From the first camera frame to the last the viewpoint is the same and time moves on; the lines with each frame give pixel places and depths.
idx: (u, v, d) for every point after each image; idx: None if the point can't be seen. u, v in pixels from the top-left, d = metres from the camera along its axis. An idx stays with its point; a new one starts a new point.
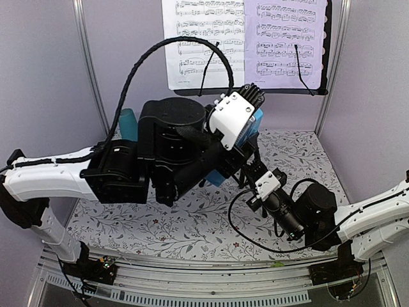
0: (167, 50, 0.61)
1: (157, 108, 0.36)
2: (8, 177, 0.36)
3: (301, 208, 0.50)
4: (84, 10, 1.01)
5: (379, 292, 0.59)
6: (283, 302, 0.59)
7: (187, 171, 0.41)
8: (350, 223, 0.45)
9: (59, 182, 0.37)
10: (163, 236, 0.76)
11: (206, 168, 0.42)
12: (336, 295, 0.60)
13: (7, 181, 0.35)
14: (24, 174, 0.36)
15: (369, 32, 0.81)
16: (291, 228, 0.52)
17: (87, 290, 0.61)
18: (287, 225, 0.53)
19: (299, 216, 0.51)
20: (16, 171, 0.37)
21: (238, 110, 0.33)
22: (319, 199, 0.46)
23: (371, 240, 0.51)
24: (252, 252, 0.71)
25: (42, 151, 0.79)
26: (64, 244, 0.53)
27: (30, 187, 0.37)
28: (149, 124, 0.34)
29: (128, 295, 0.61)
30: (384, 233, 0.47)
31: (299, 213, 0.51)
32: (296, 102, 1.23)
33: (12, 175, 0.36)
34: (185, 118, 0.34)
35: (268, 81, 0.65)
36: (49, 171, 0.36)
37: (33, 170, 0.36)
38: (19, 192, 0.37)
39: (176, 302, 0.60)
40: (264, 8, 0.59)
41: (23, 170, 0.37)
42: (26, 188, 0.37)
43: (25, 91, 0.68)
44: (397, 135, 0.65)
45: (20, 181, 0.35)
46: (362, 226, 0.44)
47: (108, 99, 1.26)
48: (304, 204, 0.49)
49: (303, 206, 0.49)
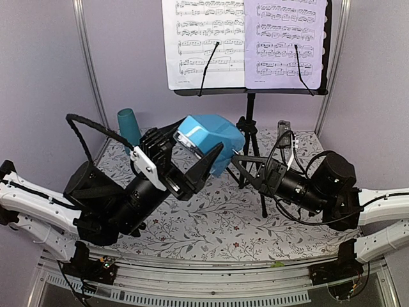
0: (167, 51, 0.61)
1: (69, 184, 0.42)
2: (3, 192, 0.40)
3: (319, 180, 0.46)
4: (84, 10, 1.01)
5: (379, 293, 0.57)
6: (284, 302, 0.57)
7: (126, 212, 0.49)
8: (372, 207, 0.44)
9: (46, 216, 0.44)
10: (163, 236, 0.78)
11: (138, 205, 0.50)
12: (336, 295, 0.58)
13: (1, 196, 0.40)
14: (21, 197, 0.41)
15: (369, 32, 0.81)
16: (316, 204, 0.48)
17: (87, 290, 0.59)
18: (307, 203, 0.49)
19: (319, 188, 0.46)
20: (13, 189, 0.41)
21: (147, 172, 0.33)
22: (337, 168, 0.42)
23: (376, 241, 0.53)
24: (252, 252, 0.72)
25: (41, 151, 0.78)
26: (51, 242, 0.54)
27: (18, 206, 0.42)
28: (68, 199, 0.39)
29: (128, 295, 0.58)
30: (390, 235, 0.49)
31: (319, 185, 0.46)
32: (296, 102, 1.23)
33: (7, 192, 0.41)
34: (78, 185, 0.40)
35: (268, 80, 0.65)
36: (43, 208, 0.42)
37: (29, 197, 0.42)
38: (10, 206, 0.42)
39: (176, 302, 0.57)
40: (264, 8, 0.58)
41: (20, 192, 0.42)
42: (15, 206, 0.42)
43: (24, 91, 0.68)
44: (397, 135, 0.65)
45: (14, 201, 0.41)
46: (378, 213, 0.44)
47: (108, 99, 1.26)
48: (323, 176, 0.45)
49: (323, 176, 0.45)
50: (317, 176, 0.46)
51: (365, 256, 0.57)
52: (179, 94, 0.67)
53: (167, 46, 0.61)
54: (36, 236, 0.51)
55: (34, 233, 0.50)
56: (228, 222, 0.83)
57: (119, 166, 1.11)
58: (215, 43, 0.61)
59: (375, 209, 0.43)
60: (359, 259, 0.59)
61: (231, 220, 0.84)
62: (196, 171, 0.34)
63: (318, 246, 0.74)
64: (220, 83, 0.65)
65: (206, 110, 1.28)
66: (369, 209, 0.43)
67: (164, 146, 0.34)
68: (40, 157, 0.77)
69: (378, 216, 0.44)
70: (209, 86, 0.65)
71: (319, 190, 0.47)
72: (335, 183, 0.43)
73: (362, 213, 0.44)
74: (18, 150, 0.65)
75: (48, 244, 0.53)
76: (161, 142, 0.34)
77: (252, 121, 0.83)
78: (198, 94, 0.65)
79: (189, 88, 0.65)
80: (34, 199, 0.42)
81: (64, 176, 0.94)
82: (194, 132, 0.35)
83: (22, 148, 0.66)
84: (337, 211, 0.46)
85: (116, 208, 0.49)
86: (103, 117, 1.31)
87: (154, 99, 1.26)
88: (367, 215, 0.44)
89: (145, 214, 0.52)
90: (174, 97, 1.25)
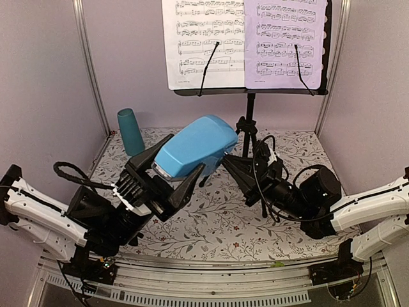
0: (167, 51, 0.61)
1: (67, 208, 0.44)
2: (13, 199, 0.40)
3: (308, 190, 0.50)
4: (84, 10, 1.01)
5: (379, 292, 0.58)
6: (283, 302, 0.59)
7: (120, 229, 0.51)
8: (343, 213, 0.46)
9: (55, 227, 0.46)
10: (163, 236, 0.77)
11: (131, 223, 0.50)
12: (337, 295, 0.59)
13: (11, 203, 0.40)
14: (30, 206, 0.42)
15: (369, 32, 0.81)
16: (300, 211, 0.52)
17: (87, 290, 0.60)
18: (293, 209, 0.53)
19: (305, 197, 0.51)
20: (23, 197, 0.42)
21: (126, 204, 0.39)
22: (328, 182, 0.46)
23: (370, 239, 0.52)
24: (252, 253, 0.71)
25: (41, 151, 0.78)
26: (51, 242, 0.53)
27: (26, 213, 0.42)
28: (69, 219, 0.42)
29: (128, 295, 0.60)
30: (381, 232, 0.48)
31: (307, 195, 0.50)
32: (296, 102, 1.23)
33: (17, 199, 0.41)
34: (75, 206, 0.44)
35: (268, 80, 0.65)
36: (56, 219, 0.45)
37: (39, 206, 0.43)
38: (17, 213, 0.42)
39: (176, 302, 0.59)
40: (263, 8, 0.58)
41: (29, 200, 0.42)
42: (22, 213, 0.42)
43: (24, 90, 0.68)
44: (398, 134, 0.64)
45: (24, 210, 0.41)
46: (356, 217, 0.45)
47: (109, 99, 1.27)
48: (311, 187, 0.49)
49: (310, 188, 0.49)
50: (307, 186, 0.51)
51: (360, 256, 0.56)
52: (179, 94, 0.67)
53: (167, 46, 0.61)
54: (36, 236, 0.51)
55: (34, 233, 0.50)
56: (228, 222, 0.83)
57: (119, 166, 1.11)
58: (215, 43, 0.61)
59: (345, 213, 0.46)
60: (356, 258, 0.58)
61: (231, 220, 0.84)
62: (179, 192, 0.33)
63: (319, 246, 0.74)
64: (219, 83, 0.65)
65: (206, 110, 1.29)
66: (339, 215, 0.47)
67: (138, 190, 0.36)
68: (40, 157, 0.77)
69: (354, 220, 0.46)
70: (209, 86, 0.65)
71: (307, 199, 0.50)
72: (322, 196, 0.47)
73: (333, 219, 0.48)
74: (18, 149, 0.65)
75: (48, 244, 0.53)
76: (132, 189, 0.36)
77: (252, 121, 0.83)
78: (198, 94, 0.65)
79: (189, 88, 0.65)
80: (45, 211, 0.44)
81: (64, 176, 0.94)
82: (163, 162, 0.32)
83: (22, 148, 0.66)
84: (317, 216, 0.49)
85: (111, 224, 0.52)
86: (103, 117, 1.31)
87: (154, 99, 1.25)
88: (342, 220, 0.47)
89: (138, 229, 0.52)
90: (174, 97, 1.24)
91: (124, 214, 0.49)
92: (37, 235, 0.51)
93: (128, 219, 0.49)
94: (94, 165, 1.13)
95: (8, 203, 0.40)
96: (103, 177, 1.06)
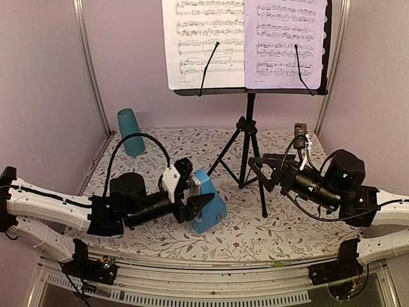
0: (167, 51, 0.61)
1: (127, 185, 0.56)
2: (16, 196, 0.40)
3: (331, 176, 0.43)
4: (84, 10, 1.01)
5: (379, 294, 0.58)
6: (284, 302, 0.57)
7: (140, 213, 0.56)
8: (388, 208, 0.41)
9: (59, 215, 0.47)
10: (163, 236, 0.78)
11: (154, 210, 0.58)
12: (337, 295, 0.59)
13: (14, 200, 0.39)
14: (34, 201, 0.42)
15: (368, 32, 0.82)
16: (328, 201, 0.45)
17: (87, 290, 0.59)
18: (322, 201, 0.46)
19: (332, 186, 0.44)
20: (25, 193, 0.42)
21: (170, 179, 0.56)
22: (346, 163, 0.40)
23: (381, 244, 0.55)
24: (252, 252, 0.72)
25: (41, 151, 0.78)
26: (50, 242, 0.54)
27: (29, 208, 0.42)
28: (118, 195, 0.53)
29: (128, 295, 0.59)
30: (395, 242, 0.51)
31: (331, 182, 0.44)
32: (297, 102, 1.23)
33: (20, 196, 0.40)
34: (133, 187, 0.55)
35: (268, 81, 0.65)
36: (61, 208, 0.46)
37: (42, 199, 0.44)
38: (18, 210, 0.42)
39: (176, 302, 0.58)
40: (264, 8, 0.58)
41: (30, 195, 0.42)
42: (24, 209, 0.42)
43: (24, 90, 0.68)
44: (398, 135, 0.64)
45: (27, 204, 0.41)
46: (393, 216, 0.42)
47: (109, 99, 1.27)
48: (332, 173, 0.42)
49: (331, 173, 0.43)
50: (328, 172, 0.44)
51: (365, 258, 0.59)
52: (179, 94, 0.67)
53: (167, 46, 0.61)
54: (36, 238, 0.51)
55: (34, 235, 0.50)
56: (228, 222, 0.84)
57: (119, 167, 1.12)
58: (215, 43, 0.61)
59: (391, 210, 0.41)
60: (360, 259, 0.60)
61: (231, 220, 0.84)
62: (196, 198, 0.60)
63: (318, 246, 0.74)
64: (219, 83, 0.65)
65: (206, 110, 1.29)
66: (385, 210, 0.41)
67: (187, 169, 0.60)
68: (41, 157, 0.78)
69: (386, 219, 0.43)
70: (209, 86, 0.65)
71: (333, 188, 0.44)
72: (346, 178, 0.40)
73: (378, 212, 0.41)
74: (18, 149, 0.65)
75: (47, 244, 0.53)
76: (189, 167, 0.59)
77: (252, 121, 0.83)
78: (198, 94, 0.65)
79: (189, 88, 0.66)
80: (48, 202, 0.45)
81: (64, 176, 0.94)
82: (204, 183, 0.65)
83: (22, 148, 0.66)
84: (352, 207, 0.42)
85: (136, 212, 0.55)
86: (103, 117, 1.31)
87: (154, 98, 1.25)
88: (381, 218, 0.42)
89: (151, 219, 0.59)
90: (174, 97, 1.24)
91: (153, 206, 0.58)
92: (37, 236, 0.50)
93: (154, 209, 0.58)
94: (94, 165, 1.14)
95: (11, 201, 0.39)
96: (103, 177, 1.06)
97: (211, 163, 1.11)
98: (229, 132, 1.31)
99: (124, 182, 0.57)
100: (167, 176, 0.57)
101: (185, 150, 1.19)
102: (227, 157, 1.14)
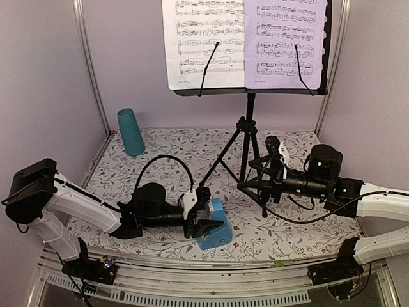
0: (167, 51, 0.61)
1: (151, 193, 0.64)
2: (62, 191, 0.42)
3: (314, 170, 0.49)
4: (84, 11, 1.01)
5: (379, 293, 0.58)
6: (284, 302, 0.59)
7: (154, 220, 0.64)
8: (370, 198, 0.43)
9: (94, 215, 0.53)
10: (163, 236, 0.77)
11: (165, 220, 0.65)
12: (337, 295, 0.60)
13: (60, 194, 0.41)
14: (77, 198, 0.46)
15: (368, 32, 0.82)
16: (317, 191, 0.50)
17: (87, 290, 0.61)
18: (312, 193, 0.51)
19: (317, 177, 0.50)
20: (69, 190, 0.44)
21: (188, 201, 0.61)
22: (321, 155, 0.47)
23: (377, 242, 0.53)
24: (252, 252, 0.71)
25: (41, 151, 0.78)
26: (64, 238, 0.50)
27: (72, 205, 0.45)
28: (142, 201, 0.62)
29: (128, 295, 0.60)
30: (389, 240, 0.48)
31: (316, 174, 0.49)
32: (297, 102, 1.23)
33: (64, 192, 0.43)
34: (156, 195, 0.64)
35: (268, 81, 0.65)
36: (99, 208, 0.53)
37: (84, 198, 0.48)
38: (60, 206, 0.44)
39: (176, 302, 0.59)
40: (264, 8, 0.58)
41: (74, 192, 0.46)
42: (66, 206, 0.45)
43: (23, 91, 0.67)
44: (397, 135, 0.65)
45: (71, 201, 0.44)
46: (378, 208, 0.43)
47: (109, 99, 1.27)
48: (314, 168, 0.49)
49: (311, 165, 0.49)
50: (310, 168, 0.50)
51: (362, 256, 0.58)
52: (179, 94, 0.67)
53: (167, 46, 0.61)
54: (49, 235, 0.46)
55: (47, 232, 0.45)
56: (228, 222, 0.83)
57: (119, 166, 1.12)
58: (215, 43, 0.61)
59: (372, 199, 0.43)
60: (356, 258, 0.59)
61: (231, 220, 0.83)
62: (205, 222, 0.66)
63: (318, 246, 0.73)
64: (220, 83, 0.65)
65: (206, 110, 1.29)
66: (366, 199, 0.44)
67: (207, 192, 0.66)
68: (40, 157, 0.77)
69: (374, 210, 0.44)
70: (209, 86, 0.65)
71: (318, 178, 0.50)
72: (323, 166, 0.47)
73: (360, 201, 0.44)
74: (18, 149, 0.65)
75: (61, 242, 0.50)
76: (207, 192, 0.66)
77: (252, 121, 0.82)
78: (198, 94, 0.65)
79: (189, 88, 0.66)
80: (90, 201, 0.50)
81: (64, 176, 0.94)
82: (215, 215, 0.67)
83: (21, 148, 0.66)
84: (333, 196, 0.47)
85: (152, 218, 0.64)
86: (103, 117, 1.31)
87: (154, 99, 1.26)
88: (364, 208, 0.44)
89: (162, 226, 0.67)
90: (174, 97, 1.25)
91: (166, 215, 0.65)
92: (52, 233, 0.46)
93: (167, 219, 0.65)
94: (94, 165, 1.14)
95: (57, 194, 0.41)
96: (103, 177, 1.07)
97: (211, 163, 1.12)
98: (229, 132, 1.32)
99: (148, 189, 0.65)
100: (187, 199, 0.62)
101: (185, 150, 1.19)
102: (227, 157, 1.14)
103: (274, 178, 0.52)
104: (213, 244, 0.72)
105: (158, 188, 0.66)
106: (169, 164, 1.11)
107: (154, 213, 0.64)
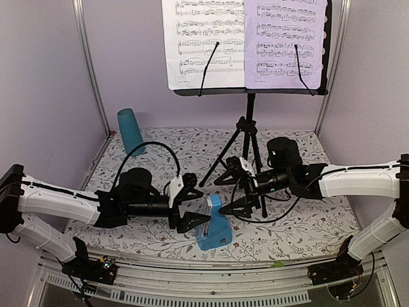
0: (167, 51, 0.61)
1: (140, 176, 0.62)
2: (29, 192, 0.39)
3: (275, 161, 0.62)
4: (84, 10, 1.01)
5: (379, 293, 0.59)
6: (284, 302, 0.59)
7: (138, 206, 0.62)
8: (333, 177, 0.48)
9: (71, 210, 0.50)
10: (163, 236, 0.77)
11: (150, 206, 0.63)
12: (336, 295, 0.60)
13: (27, 196, 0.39)
14: (46, 196, 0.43)
15: (368, 32, 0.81)
16: (284, 182, 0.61)
17: (87, 290, 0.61)
18: (282, 184, 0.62)
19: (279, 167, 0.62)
20: (36, 188, 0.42)
21: (174, 187, 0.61)
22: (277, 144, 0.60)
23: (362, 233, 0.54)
24: (252, 252, 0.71)
25: (41, 151, 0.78)
26: (55, 240, 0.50)
27: (43, 204, 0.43)
28: (126, 185, 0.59)
29: (128, 295, 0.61)
30: (373, 228, 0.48)
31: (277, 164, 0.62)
32: (297, 103, 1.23)
33: (32, 192, 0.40)
34: (145, 179, 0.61)
35: (268, 81, 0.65)
36: (73, 200, 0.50)
37: (54, 194, 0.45)
38: (30, 208, 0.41)
39: (176, 302, 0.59)
40: (264, 8, 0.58)
41: (42, 190, 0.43)
42: (37, 206, 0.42)
43: (23, 91, 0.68)
44: (397, 135, 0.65)
45: (40, 199, 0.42)
46: (343, 184, 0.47)
47: (109, 99, 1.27)
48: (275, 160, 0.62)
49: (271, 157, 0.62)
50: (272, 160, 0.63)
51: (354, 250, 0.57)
52: (179, 94, 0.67)
53: (167, 46, 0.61)
54: (40, 238, 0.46)
55: (38, 236, 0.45)
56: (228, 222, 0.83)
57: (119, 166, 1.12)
58: (215, 43, 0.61)
59: (334, 178, 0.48)
60: (352, 254, 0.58)
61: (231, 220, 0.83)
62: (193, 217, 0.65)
63: (318, 246, 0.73)
64: (220, 83, 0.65)
65: (206, 110, 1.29)
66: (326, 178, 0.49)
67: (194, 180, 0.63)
68: (40, 157, 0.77)
69: (340, 187, 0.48)
70: (209, 86, 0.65)
71: (280, 168, 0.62)
72: (277, 155, 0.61)
73: (321, 180, 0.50)
74: (18, 149, 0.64)
75: (53, 243, 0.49)
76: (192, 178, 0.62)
77: (252, 121, 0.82)
78: (198, 94, 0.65)
79: (189, 88, 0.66)
80: (61, 196, 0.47)
81: (64, 176, 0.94)
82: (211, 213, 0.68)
83: (21, 148, 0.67)
84: (294, 179, 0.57)
85: (137, 203, 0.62)
86: (103, 117, 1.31)
87: (154, 99, 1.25)
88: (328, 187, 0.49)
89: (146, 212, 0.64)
90: (174, 98, 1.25)
91: (152, 203, 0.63)
92: (41, 236, 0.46)
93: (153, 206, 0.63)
94: (94, 165, 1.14)
95: (25, 196, 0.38)
96: (103, 177, 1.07)
97: (211, 162, 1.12)
98: (229, 132, 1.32)
99: (136, 173, 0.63)
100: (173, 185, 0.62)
101: (185, 150, 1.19)
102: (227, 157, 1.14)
103: (249, 191, 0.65)
104: (213, 244, 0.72)
105: (147, 173, 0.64)
106: (169, 164, 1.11)
107: (138, 198, 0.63)
